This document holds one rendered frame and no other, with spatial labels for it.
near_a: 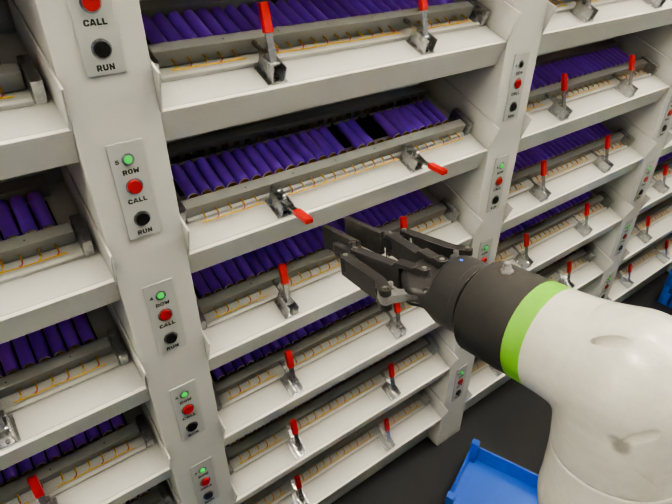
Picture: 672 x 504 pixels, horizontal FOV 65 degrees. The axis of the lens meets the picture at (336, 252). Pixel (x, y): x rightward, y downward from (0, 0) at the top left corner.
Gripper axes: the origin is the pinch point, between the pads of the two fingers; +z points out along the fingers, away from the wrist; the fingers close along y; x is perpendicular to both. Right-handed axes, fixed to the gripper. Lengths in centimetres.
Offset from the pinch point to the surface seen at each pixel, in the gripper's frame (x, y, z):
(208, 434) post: -37.8, -18.2, 21.3
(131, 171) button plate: 11.3, -20.4, 13.7
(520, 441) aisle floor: -94, 65, 16
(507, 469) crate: -93, 53, 12
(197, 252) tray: -2.3, -14.4, 16.0
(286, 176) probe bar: 2.8, 2.9, 20.1
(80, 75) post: 22.4, -23.0, 12.3
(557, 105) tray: 1, 69, 18
